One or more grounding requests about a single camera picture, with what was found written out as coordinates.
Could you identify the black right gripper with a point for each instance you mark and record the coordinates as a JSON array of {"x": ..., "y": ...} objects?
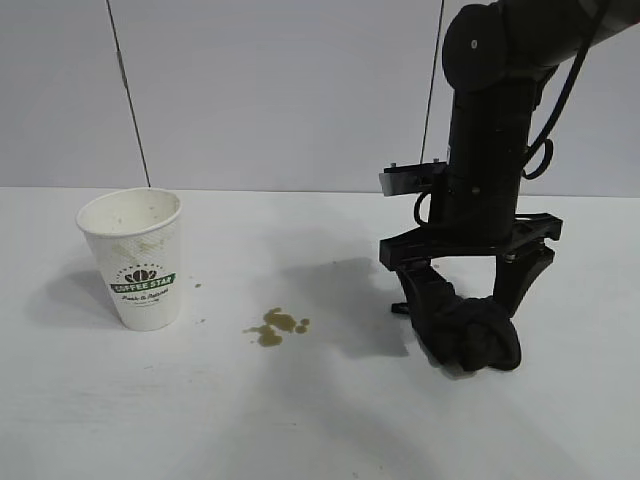
[{"x": 475, "y": 210}]

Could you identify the brown coffee spill puddle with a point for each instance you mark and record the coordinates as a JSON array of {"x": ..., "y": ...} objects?
[{"x": 272, "y": 337}]

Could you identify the black cloth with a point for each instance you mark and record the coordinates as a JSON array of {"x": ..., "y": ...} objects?
[{"x": 480, "y": 340}]

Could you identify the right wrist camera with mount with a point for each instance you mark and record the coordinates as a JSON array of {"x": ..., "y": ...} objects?
[{"x": 405, "y": 180}]

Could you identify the white paper coffee cup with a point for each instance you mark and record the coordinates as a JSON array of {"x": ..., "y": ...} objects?
[{"x": 135, "y": 280}]

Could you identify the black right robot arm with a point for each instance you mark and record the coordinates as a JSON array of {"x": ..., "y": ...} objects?
[{"x": 490, "y": 75}]

